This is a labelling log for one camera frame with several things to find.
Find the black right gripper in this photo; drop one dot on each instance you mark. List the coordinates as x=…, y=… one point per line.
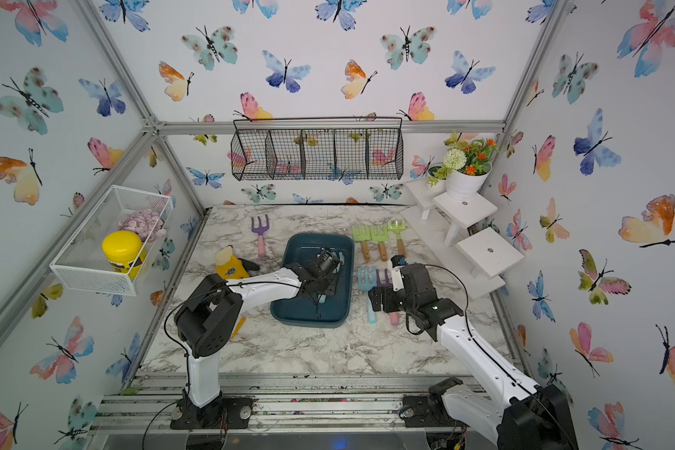
x=376, y=299

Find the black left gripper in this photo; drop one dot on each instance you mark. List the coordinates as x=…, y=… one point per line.
x=331, y=291

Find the purple fork pink handle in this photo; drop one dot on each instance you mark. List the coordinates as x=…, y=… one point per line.
x=383, y=280

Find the blue fork white handle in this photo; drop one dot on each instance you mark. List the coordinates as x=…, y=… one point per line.
x=334, y=279

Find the green fork wooden handle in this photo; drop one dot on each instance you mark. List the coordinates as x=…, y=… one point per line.
x=380, y=235

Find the green rake wooden handle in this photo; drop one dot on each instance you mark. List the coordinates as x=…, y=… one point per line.
x=362, y=235
x=397, y=228

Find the purple rake pink handle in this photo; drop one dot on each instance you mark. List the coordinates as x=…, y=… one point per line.
x=259, y=226

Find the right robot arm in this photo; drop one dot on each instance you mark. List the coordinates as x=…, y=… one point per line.
x=516, y=412

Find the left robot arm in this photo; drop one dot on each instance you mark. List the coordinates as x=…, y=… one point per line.
x=206, y=321

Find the dark teal storage box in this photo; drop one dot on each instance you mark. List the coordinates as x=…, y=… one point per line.
x=305, y=311

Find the yellow strip on table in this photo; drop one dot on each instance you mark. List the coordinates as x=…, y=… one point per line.
x=238, y=326

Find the yellow black garden glove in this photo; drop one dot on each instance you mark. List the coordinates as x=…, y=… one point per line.
x=229, y=266

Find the white stepped wooden shelf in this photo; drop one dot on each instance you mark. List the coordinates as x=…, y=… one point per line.
x=443, y=224

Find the small white pot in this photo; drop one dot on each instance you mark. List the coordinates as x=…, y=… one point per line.
x=436, y=178

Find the white flower pot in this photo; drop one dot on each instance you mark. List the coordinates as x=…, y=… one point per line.
x=463, y=187

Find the artificial flowers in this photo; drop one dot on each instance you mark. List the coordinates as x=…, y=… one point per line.
x=469, y=155

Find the pink items bag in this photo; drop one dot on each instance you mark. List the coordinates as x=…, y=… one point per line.
x=147, y=224

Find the yellow lidded jar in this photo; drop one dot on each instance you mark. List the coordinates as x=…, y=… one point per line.
x=125, y=252

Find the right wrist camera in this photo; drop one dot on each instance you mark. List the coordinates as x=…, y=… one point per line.
x=397, y=263

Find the black wire wall basket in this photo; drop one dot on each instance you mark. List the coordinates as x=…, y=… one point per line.
x=344, y=149

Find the white wire wall basket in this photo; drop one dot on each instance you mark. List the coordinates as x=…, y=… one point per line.
x=82, y=265

